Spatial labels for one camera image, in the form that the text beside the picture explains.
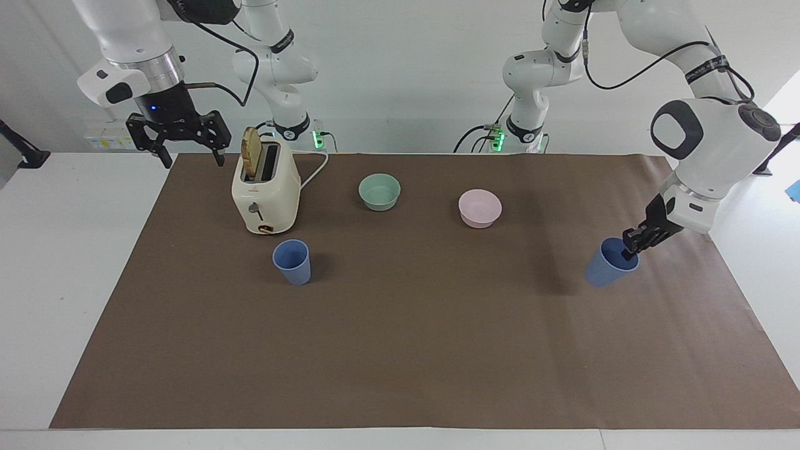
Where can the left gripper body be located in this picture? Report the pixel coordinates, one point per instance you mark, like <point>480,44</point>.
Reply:
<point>659,217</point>

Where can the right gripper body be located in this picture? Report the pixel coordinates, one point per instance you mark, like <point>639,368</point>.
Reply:
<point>164,105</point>

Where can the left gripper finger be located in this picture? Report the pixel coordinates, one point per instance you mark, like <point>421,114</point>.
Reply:
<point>629,240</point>
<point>651,240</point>

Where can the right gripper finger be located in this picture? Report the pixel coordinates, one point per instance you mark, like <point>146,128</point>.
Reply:
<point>150,139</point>
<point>214,134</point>

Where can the blue plastic cup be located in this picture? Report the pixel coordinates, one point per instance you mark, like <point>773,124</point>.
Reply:
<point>605,269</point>
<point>292,262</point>

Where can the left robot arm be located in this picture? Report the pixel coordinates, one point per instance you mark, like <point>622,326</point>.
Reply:
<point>709,134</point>

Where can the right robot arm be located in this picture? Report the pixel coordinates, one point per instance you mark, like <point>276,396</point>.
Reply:
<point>134,37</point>

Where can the toast slice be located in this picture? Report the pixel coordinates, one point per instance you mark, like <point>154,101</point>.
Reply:
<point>250,153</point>

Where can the white power strip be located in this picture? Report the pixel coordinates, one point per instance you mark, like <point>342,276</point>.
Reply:
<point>109,139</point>

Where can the cream toaster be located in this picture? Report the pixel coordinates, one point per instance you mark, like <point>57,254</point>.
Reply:
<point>265,200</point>

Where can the black stand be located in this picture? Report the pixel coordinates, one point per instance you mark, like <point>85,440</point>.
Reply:
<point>775,150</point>
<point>25,153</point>

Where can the blue object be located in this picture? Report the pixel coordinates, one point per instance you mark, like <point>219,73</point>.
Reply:
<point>795,190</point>

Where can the pink bowl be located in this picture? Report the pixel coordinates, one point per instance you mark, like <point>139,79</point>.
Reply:
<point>480,209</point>

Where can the green bowl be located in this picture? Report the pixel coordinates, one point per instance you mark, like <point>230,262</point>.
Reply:
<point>379,192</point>

